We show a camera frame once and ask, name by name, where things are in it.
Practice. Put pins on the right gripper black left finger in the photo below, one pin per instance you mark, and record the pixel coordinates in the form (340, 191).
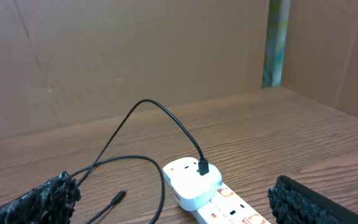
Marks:
(50, 203)

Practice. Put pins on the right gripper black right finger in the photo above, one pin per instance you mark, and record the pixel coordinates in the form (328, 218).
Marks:
(294, 203)

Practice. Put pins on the white USB charger adapter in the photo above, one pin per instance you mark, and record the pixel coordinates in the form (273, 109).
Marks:
(191, 189)

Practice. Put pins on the white power strip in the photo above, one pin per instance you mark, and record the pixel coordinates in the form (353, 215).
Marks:
(226, 207)

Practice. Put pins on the cardboard back panel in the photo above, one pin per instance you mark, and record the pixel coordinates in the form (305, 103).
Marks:
(68, 62)

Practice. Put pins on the cardboard side panel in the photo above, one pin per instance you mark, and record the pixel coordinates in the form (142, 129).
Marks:
(321, 53)

